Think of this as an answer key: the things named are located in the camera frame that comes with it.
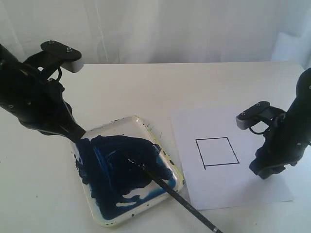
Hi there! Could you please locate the white backdrop curtain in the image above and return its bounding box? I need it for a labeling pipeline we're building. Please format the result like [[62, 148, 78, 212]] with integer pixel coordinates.
[[0, 0, 311, 67]]

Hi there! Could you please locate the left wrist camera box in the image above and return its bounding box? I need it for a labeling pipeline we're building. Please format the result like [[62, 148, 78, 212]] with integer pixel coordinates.
[[40, 40, 84, 73]]

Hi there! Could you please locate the white paint tray blue paint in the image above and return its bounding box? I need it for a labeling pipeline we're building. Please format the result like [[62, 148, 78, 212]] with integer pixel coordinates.
[[70, 116, 184, 227]]

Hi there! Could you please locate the black paintbrush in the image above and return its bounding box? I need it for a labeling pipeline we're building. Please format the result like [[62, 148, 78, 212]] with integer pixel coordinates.
[[126, 156, 223, 233]]

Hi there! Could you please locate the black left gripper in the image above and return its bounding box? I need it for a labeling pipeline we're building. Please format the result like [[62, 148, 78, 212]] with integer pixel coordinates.
[[0, 46, 86, 143]]

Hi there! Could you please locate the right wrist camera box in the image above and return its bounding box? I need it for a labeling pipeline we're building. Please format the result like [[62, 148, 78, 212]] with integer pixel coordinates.
[[236, 101, 276, 130]]

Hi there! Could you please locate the black right camera cable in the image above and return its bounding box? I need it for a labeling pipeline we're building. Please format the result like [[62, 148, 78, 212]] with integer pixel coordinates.
[[249, 116, 285, 135]]

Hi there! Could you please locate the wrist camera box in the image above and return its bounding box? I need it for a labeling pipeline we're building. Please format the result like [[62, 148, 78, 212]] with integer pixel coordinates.
[[40, 40, 84, 73], [236, 101, 276, 130]]

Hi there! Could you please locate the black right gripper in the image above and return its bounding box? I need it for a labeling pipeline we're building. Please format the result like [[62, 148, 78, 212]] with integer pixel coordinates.
[[249, 70, 311, 180]]

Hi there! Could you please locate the white paper with square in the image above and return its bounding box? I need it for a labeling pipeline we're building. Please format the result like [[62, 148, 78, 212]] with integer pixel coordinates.
[[171, 108, 293, 210]]

